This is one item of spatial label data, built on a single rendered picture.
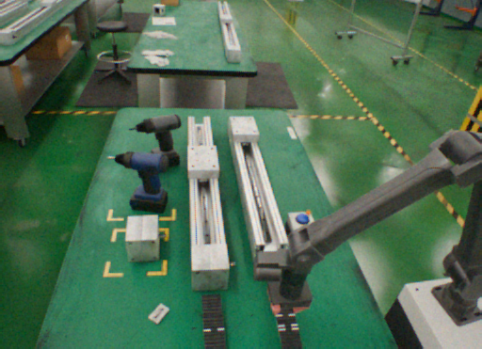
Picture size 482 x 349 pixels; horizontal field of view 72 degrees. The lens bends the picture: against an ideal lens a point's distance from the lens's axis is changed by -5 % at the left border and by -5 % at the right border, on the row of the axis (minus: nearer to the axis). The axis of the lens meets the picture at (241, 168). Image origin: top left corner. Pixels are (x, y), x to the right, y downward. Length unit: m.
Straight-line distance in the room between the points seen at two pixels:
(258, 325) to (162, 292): 0.28
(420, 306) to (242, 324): 0.48
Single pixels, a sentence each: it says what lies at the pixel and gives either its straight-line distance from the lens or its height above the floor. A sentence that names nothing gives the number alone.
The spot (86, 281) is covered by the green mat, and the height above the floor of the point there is 0.78.
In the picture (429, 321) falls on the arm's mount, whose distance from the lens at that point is 1.08.
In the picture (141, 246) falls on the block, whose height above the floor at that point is 0.84.
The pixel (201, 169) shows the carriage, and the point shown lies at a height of 0.90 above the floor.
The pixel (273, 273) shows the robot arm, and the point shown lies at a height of 1.00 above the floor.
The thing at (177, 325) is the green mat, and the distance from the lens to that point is 0.99.
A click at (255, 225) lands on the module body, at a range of 1.11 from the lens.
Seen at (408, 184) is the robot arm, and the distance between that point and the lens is 0.73.
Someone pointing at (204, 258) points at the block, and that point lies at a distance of 0.99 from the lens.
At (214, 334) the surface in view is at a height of 0.81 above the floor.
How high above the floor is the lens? 1.64
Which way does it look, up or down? 36 degrees down
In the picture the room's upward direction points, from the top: 6 degrees clockwise
